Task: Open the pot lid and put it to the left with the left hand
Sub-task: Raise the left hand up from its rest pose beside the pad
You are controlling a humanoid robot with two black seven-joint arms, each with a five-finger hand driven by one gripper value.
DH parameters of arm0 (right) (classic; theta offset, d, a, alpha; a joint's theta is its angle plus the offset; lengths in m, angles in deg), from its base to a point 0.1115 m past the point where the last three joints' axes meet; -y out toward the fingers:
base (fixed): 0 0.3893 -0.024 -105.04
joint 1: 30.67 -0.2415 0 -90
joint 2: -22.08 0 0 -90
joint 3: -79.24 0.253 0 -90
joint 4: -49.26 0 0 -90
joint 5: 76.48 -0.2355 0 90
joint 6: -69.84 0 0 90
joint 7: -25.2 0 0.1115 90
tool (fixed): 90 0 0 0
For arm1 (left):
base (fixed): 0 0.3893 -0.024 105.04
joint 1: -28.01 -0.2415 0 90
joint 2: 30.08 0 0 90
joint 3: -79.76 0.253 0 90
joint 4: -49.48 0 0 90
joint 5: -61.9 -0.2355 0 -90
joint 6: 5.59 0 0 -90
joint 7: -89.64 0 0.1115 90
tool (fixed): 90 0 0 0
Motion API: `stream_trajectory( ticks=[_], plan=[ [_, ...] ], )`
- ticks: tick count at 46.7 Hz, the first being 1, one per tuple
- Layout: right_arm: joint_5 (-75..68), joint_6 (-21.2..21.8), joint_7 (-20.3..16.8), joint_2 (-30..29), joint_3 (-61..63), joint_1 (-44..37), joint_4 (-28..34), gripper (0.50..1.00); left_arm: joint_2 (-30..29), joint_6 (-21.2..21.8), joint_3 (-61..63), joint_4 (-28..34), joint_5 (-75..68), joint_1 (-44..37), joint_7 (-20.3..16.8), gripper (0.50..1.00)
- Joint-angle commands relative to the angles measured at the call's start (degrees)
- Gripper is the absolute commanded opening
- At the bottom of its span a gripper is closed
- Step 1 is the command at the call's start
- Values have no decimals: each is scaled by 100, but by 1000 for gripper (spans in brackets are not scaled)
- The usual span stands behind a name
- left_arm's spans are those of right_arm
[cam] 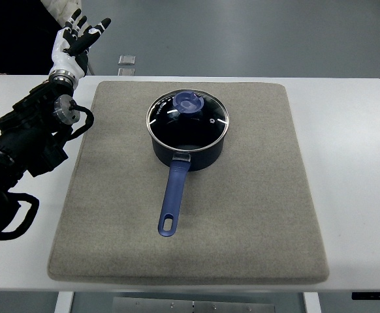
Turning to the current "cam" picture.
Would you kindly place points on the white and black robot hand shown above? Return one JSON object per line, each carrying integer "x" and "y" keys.
{"x": 71, "y": 47}

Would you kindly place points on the dark blue saucepan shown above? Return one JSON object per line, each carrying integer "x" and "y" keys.
{"x": 180, "y": 162}

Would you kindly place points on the glass pot lid blue knob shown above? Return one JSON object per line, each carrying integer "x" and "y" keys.
{"x": 187, "y": 119}

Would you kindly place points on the black table control panel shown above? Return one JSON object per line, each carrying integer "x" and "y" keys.
{"x": 365, "y": 296}

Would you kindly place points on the beige fabric mat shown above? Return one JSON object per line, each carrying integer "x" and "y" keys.
{"x": 246, "y": 219}

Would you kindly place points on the upper metal floor plate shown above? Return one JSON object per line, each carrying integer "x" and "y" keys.
{"x": 127, "y": 59}

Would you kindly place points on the grey metal table crossbar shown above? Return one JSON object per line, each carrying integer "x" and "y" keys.
{"x": 130, "y": 304}

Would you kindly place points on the white right table leg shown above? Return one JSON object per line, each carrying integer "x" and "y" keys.
{"x": 312, "y": 302}

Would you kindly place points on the white table leg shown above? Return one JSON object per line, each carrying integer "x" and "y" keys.
{"x": 64, "y": 302}
{"x": 312, "y": 302}

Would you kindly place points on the lower metal floor plate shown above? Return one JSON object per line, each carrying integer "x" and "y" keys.
{"x": 123, "y": 71}

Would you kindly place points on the metal floor plate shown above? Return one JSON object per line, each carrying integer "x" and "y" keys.
{"x": 123, "y": 71}
{"x": 127, "y": 59}

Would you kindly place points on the white left table leg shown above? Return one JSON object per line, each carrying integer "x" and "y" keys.
{"x": 64, "y": 302}

